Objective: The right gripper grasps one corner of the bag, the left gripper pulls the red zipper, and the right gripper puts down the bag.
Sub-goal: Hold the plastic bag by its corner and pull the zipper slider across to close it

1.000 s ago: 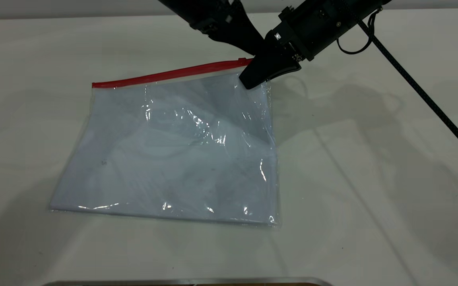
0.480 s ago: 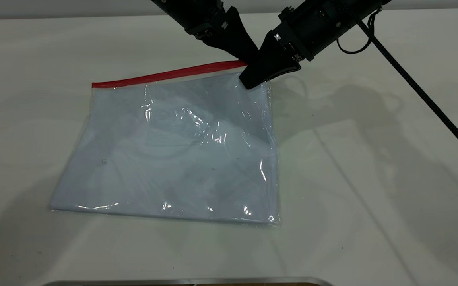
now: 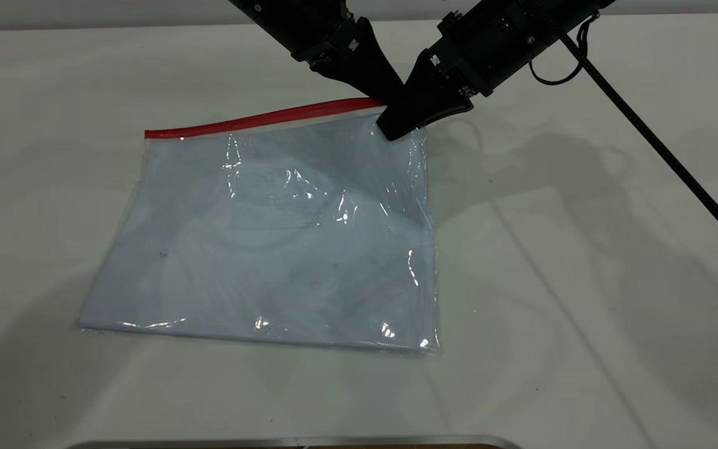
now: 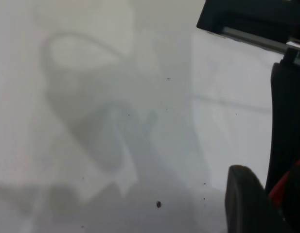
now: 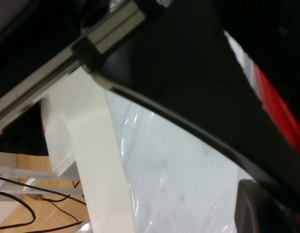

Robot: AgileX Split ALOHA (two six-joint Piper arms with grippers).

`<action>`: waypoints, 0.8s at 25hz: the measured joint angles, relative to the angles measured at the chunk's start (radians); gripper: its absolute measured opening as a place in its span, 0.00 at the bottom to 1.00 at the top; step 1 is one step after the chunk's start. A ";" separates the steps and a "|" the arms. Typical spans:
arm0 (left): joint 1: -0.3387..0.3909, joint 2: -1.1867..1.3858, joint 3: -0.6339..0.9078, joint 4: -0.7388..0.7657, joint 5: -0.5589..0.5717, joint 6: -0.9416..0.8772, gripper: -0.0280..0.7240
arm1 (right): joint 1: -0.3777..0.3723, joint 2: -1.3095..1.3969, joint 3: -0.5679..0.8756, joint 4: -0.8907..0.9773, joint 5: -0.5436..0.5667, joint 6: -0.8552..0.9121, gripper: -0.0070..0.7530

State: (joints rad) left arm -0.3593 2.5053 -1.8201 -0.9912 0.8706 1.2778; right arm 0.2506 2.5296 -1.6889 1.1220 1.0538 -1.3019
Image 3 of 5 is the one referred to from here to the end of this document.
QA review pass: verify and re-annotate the black braided cable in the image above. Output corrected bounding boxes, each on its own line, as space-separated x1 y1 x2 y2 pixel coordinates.
555 28 718 264

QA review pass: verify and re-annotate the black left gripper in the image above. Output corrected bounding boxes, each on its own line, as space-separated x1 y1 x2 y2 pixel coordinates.
228 0 407 105

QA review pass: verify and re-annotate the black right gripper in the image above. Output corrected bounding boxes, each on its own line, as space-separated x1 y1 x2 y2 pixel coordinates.
376 0 612 142

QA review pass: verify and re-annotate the silver metal rim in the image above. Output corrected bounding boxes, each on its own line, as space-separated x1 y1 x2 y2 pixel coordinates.
65 435 525 449

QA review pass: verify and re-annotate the clear plastic zip bag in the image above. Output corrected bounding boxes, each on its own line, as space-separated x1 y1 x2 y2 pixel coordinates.
77 97 441 357

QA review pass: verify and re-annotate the thin black cable loop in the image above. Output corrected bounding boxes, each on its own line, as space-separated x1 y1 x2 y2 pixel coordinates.
528 11 591 87

